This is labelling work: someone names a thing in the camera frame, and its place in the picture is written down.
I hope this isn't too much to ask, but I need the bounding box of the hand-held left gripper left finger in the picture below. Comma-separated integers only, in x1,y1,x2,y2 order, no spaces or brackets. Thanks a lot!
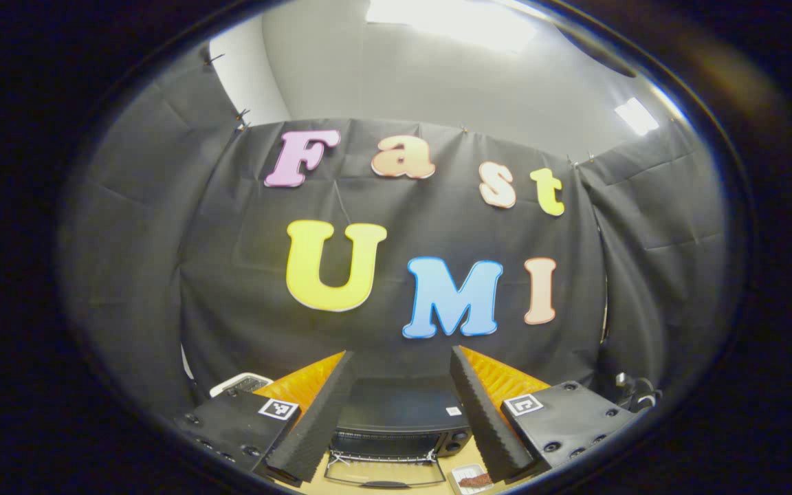
175,351,359,485

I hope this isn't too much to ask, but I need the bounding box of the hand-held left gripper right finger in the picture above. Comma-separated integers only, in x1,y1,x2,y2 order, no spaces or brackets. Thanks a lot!
450,345,639,483

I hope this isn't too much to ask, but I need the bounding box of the black electric oven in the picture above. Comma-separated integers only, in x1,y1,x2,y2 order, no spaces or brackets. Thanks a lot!
324,377,474,490

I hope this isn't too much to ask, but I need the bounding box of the white ribbed tray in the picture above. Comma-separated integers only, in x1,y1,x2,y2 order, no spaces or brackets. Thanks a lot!
448,463,495,495

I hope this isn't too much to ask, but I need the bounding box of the white toaster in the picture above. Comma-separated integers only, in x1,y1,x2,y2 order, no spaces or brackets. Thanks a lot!
209,372,274,399

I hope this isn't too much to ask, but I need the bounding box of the black backdrop cloth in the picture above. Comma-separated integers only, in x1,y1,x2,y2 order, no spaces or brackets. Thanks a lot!
56,45,734,441

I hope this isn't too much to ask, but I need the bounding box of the small ceiling light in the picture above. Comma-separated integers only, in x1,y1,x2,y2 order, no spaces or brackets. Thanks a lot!
614,96,660,137

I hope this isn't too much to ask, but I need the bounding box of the large ceiling light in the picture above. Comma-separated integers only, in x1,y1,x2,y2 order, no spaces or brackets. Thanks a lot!
365,0,541,52

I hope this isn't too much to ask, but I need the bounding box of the black device with cables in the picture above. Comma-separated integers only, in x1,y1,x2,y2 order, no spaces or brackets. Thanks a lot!
613,371,663,415

